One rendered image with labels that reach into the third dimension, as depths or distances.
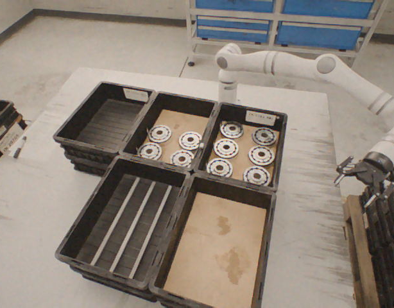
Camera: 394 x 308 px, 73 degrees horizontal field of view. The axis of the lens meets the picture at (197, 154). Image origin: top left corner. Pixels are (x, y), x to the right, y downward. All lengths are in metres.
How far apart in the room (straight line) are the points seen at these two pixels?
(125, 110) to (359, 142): 1.94
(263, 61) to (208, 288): 0.84
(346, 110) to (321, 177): 1.62
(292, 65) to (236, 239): 0.68
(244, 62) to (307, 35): 1.81
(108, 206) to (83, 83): 1.03
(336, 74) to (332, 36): 1.94
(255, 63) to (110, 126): 0.71
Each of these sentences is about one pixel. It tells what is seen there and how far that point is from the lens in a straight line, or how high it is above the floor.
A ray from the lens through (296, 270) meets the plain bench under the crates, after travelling 1.09.
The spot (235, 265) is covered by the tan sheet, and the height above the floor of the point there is 0.83.
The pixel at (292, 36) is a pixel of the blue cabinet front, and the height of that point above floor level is 0.41.
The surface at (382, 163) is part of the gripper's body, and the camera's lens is 0.91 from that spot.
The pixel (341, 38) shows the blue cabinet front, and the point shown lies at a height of 0.43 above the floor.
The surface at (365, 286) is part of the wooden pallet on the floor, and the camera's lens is 1.81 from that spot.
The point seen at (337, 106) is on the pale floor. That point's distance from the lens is 2.88.
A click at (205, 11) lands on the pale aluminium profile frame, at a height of 0.60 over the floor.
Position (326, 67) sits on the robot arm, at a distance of 1.05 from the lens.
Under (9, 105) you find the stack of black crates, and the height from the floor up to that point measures 0.59.
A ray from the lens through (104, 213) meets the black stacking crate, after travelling 1.05.
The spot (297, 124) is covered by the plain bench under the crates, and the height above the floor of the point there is 0.70.
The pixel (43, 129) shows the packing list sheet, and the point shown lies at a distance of 1.65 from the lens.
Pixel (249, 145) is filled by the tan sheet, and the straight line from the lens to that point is 1.17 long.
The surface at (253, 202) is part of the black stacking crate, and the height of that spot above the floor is 0.85.
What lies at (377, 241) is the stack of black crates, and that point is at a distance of 1.80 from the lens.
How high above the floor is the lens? 1.71
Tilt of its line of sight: 51 degrees down
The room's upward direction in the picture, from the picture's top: 2 degrees counter-clockwise
